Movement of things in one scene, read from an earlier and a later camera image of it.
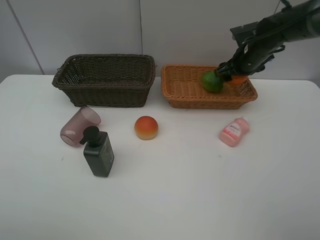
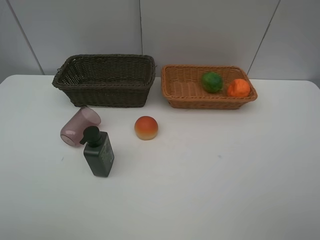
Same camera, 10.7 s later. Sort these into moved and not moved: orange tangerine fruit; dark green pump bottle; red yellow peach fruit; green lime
Moved: orange tangerine fruit
Not moved: green lime; dark green pump bottle; red yellow peach fruit
